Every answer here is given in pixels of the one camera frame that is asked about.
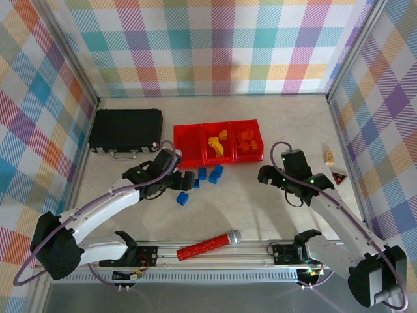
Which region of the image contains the black carrying case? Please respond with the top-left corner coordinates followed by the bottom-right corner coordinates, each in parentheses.
top-left (88, 108), bottom-right (164, 161)

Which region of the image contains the red glitter toy microphone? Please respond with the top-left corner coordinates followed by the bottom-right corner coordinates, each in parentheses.
top-left (176, 229), bottom-right (242, 261)

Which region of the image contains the small wiring connector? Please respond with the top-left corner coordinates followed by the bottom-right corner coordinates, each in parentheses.
top-left (112, 270), bottom-right (144, 283)
top-left (298, 267), bottom-right (325, 281)

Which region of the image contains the grey metal panel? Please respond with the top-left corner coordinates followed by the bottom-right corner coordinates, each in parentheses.
top-left (42, 269), bottom-right (392, 313)

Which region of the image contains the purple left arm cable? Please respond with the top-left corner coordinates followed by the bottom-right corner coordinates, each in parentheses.
top-left (12, 140), bottom-right (184, 290)

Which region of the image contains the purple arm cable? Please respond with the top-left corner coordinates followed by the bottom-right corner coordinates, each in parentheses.
top-left (12, 140), bottom-right (184, 290)
top-left (271, 142), bottom-right (410, 310)

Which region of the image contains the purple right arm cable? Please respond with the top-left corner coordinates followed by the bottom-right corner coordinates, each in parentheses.
top-left (271, 142), bottom-right (410, 310)

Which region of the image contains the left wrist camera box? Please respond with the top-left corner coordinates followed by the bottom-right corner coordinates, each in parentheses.
top-left (152, 148), bottom-right (180, 174)

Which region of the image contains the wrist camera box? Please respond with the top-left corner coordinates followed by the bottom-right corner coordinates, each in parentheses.
top-left (281, 148), bottom-right (311, 179)
top-left (152, 148), bottom-right (180, 174)

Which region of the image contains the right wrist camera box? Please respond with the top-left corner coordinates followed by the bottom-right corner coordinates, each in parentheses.
top-left (281, 148), bottom-right (311, 179)

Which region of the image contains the aluminium side rail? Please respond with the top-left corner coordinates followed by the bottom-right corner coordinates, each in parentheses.
top-left (326, 97), bottom-right (375, 242)
top-left (57, 99), bottom-right (102, 245)

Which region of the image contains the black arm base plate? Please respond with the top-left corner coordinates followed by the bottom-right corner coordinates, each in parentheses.
top-left (271, 241), bottom-right (302, 265)
top-left (130, 245), bottom-right (160, 269)

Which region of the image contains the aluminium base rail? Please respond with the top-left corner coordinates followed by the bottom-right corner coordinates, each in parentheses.
top-left (35, 243), bottom-right (395, 271)

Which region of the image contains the grey slotted cable duct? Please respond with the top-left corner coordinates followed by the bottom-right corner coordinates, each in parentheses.
top-left (51, 272), bottom-right (300, 284)

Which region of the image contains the aluminium corner post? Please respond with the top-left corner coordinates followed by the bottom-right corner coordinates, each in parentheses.
top-left (326, 0), bottom-right (390, 102)
top-left (35, 0), bottom-right (102, 104)

